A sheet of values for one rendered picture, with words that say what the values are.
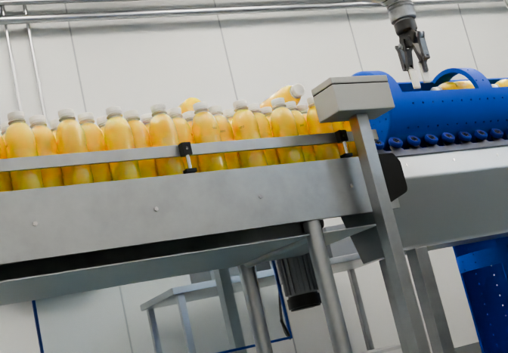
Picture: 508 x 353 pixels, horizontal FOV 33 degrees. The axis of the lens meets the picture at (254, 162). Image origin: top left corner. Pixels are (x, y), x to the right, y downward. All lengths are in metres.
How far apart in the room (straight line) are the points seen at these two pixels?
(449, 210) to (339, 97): 0.64
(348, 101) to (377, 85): 0.12
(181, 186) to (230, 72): 4.42
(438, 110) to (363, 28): 4.43
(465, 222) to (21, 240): 1.47
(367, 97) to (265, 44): 4.38
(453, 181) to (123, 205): 1.17
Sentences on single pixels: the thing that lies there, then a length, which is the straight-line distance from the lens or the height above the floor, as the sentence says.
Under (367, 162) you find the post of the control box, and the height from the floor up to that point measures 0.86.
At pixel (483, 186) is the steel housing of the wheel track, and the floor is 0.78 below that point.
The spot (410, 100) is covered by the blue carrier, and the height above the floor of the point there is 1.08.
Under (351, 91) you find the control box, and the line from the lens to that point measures 2.41.
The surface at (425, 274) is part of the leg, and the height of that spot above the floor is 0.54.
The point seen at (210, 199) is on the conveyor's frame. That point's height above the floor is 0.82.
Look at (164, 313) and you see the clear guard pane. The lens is 2.63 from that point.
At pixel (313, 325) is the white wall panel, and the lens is 6.31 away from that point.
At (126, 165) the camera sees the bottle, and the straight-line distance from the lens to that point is 2.17.
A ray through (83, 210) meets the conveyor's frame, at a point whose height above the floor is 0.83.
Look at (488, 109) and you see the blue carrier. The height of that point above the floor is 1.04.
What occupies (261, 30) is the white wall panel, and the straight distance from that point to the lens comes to 6.82.
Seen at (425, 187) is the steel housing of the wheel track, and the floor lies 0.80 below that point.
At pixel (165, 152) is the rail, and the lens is 2.21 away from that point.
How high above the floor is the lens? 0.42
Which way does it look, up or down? 12 degrees up
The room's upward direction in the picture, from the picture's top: 13 degrees counter-clockwise
